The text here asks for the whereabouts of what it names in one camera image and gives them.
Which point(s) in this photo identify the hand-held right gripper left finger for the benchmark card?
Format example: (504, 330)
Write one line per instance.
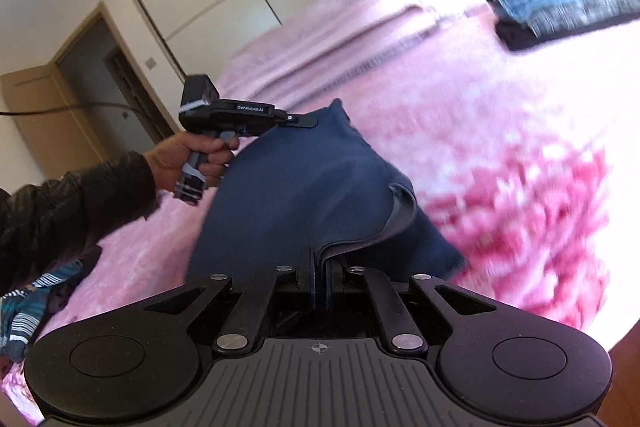
(309, 282)

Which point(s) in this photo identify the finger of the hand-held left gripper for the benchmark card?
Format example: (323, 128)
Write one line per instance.
(302, 122)

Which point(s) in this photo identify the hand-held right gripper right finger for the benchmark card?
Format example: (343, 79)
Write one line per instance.
(332, 287)

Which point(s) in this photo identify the dark blue pants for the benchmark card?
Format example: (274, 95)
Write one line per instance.
(300, 182)

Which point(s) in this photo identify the person's left hand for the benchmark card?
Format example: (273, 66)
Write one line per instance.
(172, 159)

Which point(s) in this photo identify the folded lilac blanket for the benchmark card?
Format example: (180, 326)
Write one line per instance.
(345, 32)

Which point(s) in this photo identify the pink fluffy bed blanket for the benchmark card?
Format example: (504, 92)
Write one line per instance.
(475, 132)

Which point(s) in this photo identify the wooden door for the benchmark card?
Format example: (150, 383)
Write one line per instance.
(45, 122)

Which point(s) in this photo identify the dark cloth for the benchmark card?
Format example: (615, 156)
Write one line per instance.
(75, 279)

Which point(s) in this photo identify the black folded pants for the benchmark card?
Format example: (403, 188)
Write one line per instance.
(522, 36)

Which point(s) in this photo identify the striped teal cloth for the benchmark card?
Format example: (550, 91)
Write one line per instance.
(25, 312)

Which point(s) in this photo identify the wall light switch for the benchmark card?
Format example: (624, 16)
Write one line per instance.
(150, 63)

